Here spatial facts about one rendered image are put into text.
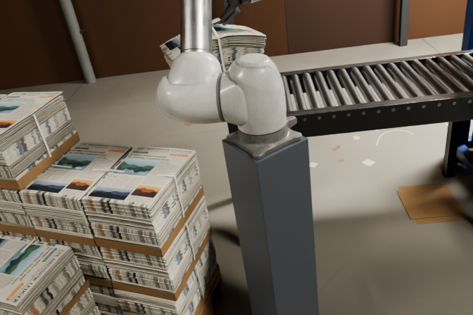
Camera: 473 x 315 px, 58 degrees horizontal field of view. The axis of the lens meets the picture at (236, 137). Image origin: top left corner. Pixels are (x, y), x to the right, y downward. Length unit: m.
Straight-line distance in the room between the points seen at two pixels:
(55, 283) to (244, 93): 1.03
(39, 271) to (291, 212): 0.94
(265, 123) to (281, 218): 0.34
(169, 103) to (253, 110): 0.25
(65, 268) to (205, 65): 0.98
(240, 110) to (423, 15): 4.30
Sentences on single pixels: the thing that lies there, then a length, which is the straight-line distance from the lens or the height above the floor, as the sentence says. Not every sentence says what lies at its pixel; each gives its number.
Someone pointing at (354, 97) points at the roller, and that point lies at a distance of 2.09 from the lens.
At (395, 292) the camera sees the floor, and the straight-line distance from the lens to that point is 2.23.
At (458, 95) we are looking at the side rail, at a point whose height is 0.80.
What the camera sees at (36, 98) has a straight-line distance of 1.98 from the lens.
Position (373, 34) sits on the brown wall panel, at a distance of 5.27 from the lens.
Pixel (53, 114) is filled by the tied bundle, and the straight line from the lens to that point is 1.91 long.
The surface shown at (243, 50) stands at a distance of 1.86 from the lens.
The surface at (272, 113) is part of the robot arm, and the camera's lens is 1.25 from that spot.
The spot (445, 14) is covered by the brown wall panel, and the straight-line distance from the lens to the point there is 5.49.
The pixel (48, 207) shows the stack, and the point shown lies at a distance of 1.76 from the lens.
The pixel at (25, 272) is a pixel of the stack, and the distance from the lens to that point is 1.81.
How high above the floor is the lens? 1.68
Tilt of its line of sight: 29 degrees down
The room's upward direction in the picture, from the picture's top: 9 degrees counter-clockwise
